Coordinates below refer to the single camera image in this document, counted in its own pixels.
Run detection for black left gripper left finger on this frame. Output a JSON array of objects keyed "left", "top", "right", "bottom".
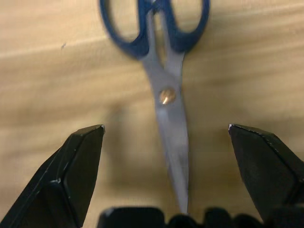
[{"left": 0, "top": 124, "right": 105, "bottom": 228}]

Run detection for blue handled steel scissors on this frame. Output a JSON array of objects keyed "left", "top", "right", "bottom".
[{"left": 99, "top": 0, "right": 211, "bottom": 216}]

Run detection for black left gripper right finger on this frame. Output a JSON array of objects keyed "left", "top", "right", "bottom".
[{"left": 228, "top": 123, "right": 304, "bottom": 228}]

